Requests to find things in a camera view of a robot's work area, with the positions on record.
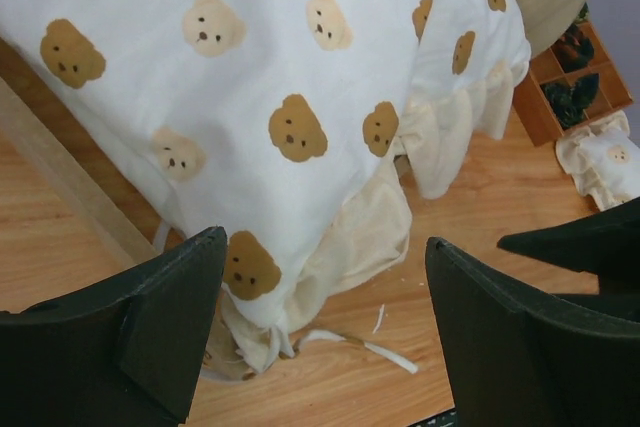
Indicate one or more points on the bear print bed cushion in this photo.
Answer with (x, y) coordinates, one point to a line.
(279, 121)

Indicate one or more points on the green black rolled sock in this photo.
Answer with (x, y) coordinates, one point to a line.
(583, 14)

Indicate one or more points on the small white paper scrap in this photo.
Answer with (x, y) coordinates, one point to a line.
(380, 318)

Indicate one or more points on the small bear print pillow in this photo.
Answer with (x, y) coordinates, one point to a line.
(602, 160)

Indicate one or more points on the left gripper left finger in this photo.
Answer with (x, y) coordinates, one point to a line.
(125, 351)

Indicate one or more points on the black orange rolled sock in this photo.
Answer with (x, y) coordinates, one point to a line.
(573, 50)

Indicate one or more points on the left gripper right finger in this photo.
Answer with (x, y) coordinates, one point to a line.
(518, 356)

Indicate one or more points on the orange wooden compartment tray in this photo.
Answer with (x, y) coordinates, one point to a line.
(535, 112)

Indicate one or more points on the dark green rolled sock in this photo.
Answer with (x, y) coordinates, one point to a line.
(569, 102)

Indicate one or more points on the wooden pet bed frame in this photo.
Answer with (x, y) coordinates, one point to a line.
(544, 22)

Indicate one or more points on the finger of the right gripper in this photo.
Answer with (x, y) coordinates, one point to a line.
(605, 244)

